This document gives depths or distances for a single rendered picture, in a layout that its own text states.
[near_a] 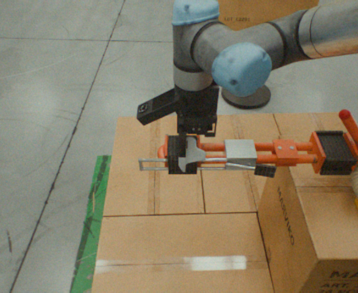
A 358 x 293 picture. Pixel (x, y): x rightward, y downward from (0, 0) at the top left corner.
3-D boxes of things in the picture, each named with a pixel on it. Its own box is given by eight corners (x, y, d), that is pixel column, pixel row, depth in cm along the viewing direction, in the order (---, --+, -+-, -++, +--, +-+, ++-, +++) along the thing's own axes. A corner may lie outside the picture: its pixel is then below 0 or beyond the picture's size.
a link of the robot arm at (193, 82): (172, 72, 58) (172, 49, 64) (172, 94, 62) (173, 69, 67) (215, 72, 58) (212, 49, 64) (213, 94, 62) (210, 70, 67)
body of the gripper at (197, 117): (214, 140, 70) (220, 93, 61) (174, 140, 70) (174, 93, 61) (212, 116, 75) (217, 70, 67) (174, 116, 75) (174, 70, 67)
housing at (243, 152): (250, 151, 83) (253, 138, 80) (254, 171, 79) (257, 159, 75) (222, 151, 83) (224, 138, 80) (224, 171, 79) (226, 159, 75)
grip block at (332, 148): (338, 146, 84) (346, 129, 80) (352, 176, 78) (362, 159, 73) (304, 146, 84) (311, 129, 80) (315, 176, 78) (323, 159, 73)
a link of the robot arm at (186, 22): (190, 15, 49) (162, -5, 54) (188, 79, 57) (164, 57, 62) (233, 3, 52) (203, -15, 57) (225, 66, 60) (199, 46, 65)
